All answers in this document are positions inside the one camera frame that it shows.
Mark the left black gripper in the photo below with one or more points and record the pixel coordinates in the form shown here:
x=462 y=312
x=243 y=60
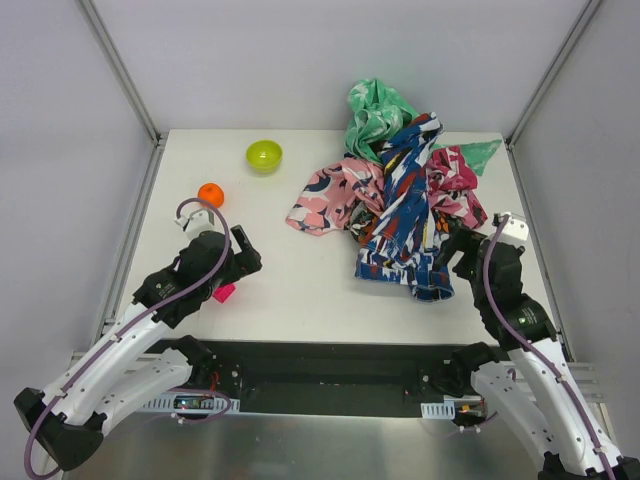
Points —
x=244 y=254

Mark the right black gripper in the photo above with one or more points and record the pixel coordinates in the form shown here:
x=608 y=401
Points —
x=463 y=245

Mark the blue white red patterned cloth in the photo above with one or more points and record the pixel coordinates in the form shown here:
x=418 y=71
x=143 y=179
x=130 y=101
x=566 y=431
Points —
x=396 y=250

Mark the pink navy patterned cloth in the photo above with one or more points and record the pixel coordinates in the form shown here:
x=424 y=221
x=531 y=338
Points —
x=327 y=201

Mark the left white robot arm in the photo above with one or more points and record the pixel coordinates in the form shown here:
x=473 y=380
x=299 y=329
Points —
x=71 y=417

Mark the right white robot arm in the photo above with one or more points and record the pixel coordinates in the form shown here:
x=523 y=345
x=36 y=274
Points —
x=552 y=419

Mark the magenta white patterned cloth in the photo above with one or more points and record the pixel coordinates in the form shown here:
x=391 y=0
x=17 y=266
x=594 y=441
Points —
x=451 y=189

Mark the green white patterned cloth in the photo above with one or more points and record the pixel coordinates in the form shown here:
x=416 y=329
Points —
x=378 y=113

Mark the orange toy fruit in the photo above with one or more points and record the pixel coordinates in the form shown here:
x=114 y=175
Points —
x=212 y=193

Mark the pink toy cube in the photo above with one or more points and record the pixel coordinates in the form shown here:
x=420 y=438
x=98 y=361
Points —
x=223 y=293

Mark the lime green plastic bowl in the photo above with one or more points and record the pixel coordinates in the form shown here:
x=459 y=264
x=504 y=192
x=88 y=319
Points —
x=264 y=156

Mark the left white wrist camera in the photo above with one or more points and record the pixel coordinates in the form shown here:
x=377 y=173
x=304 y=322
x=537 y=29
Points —
x=197 y=222

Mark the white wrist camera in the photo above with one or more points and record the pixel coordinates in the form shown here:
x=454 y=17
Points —
x=197 y=222
x=511 y=229

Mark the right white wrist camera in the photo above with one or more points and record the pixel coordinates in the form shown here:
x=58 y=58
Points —
x=511 y=229

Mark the right aluminium frame post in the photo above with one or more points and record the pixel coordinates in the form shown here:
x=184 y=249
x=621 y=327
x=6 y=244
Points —
x=578 y=28

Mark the aluminium frame post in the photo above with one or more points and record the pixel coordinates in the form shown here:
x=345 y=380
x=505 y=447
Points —
x=578 y=28
x=106 y=44

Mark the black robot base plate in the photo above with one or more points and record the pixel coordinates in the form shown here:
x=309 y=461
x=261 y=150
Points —
x=365 y=380

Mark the right slotted cable duct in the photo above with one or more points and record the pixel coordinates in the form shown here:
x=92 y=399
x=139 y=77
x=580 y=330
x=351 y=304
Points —
x=445 y=410

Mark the slotted cable duct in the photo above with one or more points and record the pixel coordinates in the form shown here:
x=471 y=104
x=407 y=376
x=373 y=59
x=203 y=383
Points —
x=445 y=410
x=190 y=404

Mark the left slotted cable duct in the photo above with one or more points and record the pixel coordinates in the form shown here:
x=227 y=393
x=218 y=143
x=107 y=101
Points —
x=190 y=404

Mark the aluminium front rail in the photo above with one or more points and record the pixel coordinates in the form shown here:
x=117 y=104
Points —
x=583 y=374

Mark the left aluminium frame post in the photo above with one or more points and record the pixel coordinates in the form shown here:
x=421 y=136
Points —
x=106 y=44

